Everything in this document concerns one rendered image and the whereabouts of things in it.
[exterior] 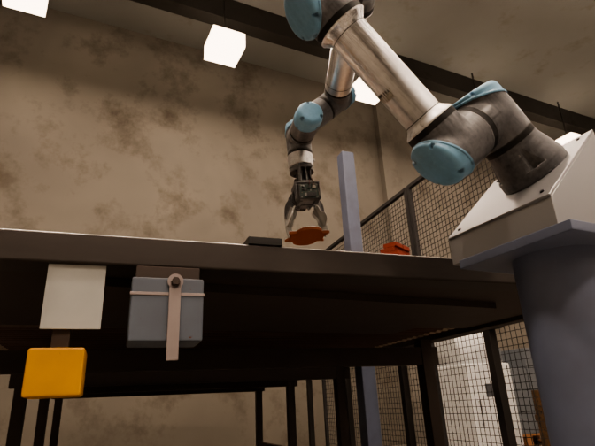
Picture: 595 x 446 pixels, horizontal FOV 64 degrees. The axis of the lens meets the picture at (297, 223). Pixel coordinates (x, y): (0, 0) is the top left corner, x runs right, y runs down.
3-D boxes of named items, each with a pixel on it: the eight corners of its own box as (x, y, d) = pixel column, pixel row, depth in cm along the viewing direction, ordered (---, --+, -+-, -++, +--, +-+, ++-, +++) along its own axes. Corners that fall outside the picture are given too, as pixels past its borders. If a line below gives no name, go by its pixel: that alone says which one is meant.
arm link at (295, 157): (285, 162, 146) (311, 162, 148) (287, 175, 145) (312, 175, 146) (289, 149, 139) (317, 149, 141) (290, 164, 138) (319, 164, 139)
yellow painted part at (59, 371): (80, 396, 81) (95, 261, 89) (19, 397, 78) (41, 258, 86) (82, 397, 88) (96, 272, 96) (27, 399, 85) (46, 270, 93)
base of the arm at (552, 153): (578, 141, 103) (549, 105, 103) (548, 178, 96) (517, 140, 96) (523, 168, 117) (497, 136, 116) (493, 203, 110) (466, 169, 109)
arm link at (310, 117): (319, 88, 134) (309, 110, 144) (290, 109, 130) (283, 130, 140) (338, 108, 133) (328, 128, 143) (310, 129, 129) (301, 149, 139)
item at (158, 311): (204, 359, 88) (206, 265, 95) (124, 360, 84) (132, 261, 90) (195, 365, 98) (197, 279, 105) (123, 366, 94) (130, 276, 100)
